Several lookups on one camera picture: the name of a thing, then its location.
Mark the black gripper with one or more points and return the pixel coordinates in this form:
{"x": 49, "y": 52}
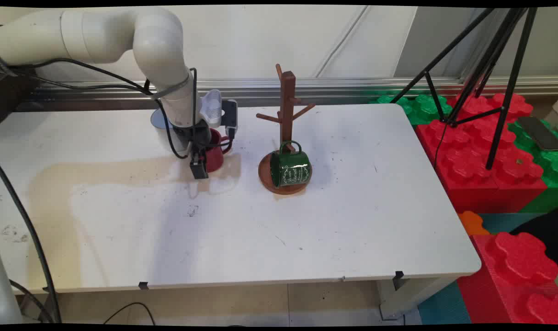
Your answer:
{"x": 194, "y": 138}

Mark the green enamel mug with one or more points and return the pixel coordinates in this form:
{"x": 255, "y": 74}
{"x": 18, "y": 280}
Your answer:
{"x": 293, "y": 168}

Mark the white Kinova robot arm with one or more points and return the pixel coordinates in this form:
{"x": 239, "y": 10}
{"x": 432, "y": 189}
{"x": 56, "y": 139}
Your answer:
{"x": 159, "y": 46}

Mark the red enamel mug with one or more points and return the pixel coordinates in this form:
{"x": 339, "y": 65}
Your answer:
{"x": 217, "y": 158}

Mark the white enamel mug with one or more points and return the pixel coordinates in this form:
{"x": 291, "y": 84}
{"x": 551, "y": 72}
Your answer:
{"x": 158, "y": 120}

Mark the wooden mug tree stand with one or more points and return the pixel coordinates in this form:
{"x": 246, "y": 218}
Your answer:
{"x": 287, "y": 105}

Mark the black table edge clip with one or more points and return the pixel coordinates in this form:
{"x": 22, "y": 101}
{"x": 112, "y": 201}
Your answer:
{"x": 47, "y": 289}
{"x": 144, "y": 285}
{"x": 399, "y": 275}

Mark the green foam block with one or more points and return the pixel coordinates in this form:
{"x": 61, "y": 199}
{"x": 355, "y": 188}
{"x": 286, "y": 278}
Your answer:
{"x": 543, "y": 165}
{"x": 421, "y": 108}

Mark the white table leg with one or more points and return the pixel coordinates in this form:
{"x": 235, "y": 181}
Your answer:
{"x": 412, "y": 294}

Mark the large red foam block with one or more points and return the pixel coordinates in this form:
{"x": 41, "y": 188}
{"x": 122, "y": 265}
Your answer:
{"x": 472, "y": 156}

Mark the orange foam piece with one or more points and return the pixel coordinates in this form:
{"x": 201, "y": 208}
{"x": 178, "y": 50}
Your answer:
{"x": 472, "y": 223}

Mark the teal foam mat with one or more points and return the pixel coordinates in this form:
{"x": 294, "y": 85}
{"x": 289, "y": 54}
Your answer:
{"x": 444, "y": 305}

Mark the black tripod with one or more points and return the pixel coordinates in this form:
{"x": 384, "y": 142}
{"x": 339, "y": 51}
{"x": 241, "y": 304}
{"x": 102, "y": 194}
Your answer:
{"x": 504, "y": 69}

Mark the dark smartphone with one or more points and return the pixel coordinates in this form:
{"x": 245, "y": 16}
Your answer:
{"x": 538, "y": 133}

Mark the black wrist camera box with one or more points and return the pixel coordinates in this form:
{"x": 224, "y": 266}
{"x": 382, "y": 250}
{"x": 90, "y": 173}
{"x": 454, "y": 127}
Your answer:
{"x": 229, "y": 115}

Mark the white ribbed camera mount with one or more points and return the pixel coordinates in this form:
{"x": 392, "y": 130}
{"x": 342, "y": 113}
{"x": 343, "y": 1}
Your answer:
{"x": 211, "y": 106}

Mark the aluminium wall rail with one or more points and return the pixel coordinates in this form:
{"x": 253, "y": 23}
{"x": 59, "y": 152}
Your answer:
{"x": 343, "y": 87}

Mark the white wall conduit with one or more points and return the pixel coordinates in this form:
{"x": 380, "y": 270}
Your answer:
{"x": 341, "y": 43}

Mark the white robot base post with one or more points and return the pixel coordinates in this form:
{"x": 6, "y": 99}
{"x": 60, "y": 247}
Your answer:
{"x": 7, "y": 299}

